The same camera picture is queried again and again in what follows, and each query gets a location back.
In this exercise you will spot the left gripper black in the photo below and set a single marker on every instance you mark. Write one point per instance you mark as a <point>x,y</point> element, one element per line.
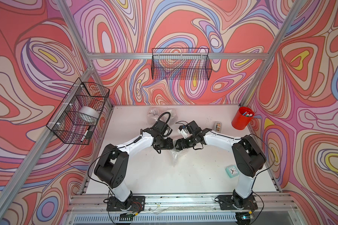
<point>169,146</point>

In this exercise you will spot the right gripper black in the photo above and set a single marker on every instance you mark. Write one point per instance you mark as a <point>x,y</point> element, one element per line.
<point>183,145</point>

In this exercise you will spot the bubble wrap sheet stack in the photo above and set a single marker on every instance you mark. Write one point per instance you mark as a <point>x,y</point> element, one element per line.
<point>177,154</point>

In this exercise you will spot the bubble wrap sheet around mug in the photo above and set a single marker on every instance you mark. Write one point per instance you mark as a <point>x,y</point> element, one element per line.
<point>153,115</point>

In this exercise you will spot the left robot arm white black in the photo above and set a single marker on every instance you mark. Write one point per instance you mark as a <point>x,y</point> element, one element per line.
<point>112,165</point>

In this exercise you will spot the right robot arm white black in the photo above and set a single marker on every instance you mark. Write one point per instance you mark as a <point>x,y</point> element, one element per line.
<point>248,156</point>

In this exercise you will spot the small green alarm clock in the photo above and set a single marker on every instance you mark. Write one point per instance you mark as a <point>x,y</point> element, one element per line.
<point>232,171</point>

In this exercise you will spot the red pen holder cup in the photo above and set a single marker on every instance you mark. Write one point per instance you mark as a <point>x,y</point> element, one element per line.
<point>242,118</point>

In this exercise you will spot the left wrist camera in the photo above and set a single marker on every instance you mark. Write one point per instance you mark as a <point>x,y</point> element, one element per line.
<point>161,128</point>

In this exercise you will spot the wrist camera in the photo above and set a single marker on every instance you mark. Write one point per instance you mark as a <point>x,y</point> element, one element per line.
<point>189,129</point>
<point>161,128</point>

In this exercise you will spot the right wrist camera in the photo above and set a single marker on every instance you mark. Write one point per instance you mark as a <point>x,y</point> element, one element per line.
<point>189,129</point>

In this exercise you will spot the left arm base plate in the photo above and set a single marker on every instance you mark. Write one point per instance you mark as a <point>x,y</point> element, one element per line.
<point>133,203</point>

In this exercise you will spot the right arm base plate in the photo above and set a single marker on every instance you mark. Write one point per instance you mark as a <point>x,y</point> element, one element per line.
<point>235,202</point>

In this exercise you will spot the black wire basket back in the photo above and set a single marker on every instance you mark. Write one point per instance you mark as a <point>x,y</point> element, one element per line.
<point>174,63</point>

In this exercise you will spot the black wire basket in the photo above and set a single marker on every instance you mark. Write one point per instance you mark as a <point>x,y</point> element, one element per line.
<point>174,63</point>
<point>66,123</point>

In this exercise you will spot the black wire basket left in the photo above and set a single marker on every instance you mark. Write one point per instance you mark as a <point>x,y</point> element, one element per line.
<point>66,123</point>

